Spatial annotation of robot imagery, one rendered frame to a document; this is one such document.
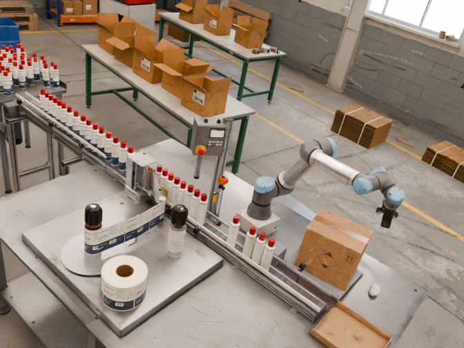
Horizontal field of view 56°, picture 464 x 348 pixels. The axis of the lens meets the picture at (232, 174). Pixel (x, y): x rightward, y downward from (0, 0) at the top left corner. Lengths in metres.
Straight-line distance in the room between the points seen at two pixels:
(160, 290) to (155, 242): 0.33
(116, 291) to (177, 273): 0.38
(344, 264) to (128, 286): 1.09
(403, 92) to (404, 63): 0.46
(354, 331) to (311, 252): 0.43
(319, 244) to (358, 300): 0.36
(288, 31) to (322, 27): 0.80
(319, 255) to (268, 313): 0.42
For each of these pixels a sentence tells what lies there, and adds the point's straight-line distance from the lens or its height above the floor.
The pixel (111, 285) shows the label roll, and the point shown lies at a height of 1.02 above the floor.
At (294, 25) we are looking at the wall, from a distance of 8.77.
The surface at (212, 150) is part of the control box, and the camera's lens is 2.36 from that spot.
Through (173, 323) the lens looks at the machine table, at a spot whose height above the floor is 0.83.
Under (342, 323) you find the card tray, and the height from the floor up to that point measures 0.83.
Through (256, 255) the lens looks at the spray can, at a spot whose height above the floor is 0.95.
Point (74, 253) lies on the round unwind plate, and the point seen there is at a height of 0.89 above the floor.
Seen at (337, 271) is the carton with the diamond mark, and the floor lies 0.95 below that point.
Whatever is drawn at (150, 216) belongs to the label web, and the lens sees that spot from 2.34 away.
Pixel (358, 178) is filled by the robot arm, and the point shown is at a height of 1.52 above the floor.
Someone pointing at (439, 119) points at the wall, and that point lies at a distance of 7.40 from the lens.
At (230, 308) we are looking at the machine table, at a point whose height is 0.83.
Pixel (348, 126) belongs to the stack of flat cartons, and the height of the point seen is 0.16.
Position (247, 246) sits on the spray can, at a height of 0.97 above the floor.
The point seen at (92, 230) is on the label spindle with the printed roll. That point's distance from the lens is 2.15.
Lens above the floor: 2.46
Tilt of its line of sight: 31 degrees down
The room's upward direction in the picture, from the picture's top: 11 degrees clockwise
